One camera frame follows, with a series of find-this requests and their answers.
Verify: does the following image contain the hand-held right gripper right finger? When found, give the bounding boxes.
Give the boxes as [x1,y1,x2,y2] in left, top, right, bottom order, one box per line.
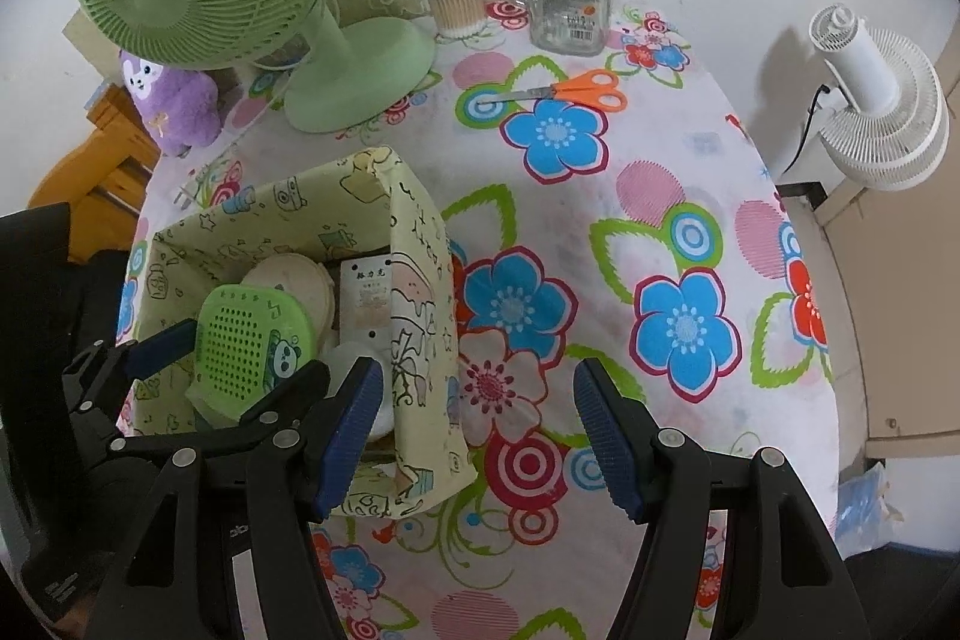
[574,356,852,640]

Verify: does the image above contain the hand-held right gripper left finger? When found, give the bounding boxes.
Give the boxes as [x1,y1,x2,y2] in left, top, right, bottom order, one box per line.
[90,359,383,640]

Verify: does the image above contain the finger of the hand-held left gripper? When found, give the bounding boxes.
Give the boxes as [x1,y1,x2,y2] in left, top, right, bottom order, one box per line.
[112,361,331,453]
[64,319,200,438]

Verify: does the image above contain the white round case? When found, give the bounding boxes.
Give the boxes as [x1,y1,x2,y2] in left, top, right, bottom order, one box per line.
[322,340,395,442]

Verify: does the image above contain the green perforated round case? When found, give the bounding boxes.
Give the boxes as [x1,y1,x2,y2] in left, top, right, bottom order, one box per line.
[186,284,316,416]

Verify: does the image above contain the white labelled box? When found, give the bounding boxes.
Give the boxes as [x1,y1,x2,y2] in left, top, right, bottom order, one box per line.
[334,254,392,348]

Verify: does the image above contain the cream round case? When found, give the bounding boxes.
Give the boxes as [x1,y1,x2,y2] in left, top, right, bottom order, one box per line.
[240,254,337,341]

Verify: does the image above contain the patterned storage box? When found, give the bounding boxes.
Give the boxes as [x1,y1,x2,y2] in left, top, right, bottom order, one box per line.
[135,146,477,521]

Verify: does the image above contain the black clothing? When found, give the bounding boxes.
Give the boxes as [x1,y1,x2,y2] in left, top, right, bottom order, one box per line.
[71,250,136,348]

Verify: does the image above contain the floral tablecloth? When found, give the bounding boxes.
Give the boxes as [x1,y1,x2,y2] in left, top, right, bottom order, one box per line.
[120,0,841,640]

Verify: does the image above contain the purple plush toy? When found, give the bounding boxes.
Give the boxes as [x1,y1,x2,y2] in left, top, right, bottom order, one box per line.
[118,49,222,155]

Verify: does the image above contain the blue plastic bag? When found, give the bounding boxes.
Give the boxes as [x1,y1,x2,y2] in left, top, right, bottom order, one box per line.
[832,460,893,543]

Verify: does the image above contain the beige board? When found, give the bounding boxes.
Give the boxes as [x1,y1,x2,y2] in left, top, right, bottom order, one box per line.
[814,32,960,461]

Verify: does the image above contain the orange scissors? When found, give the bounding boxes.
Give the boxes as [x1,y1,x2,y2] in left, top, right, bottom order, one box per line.
[480,70,628,109]

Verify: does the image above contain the white circulator fan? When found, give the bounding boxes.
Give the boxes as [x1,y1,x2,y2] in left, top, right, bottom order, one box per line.
[808,4,950,193]

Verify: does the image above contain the cotton swab container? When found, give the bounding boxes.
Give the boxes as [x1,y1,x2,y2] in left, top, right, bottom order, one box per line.
[422,0,481,40]

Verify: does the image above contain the black power cable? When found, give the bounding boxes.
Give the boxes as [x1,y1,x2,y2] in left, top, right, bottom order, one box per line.
[780,83,832,172]

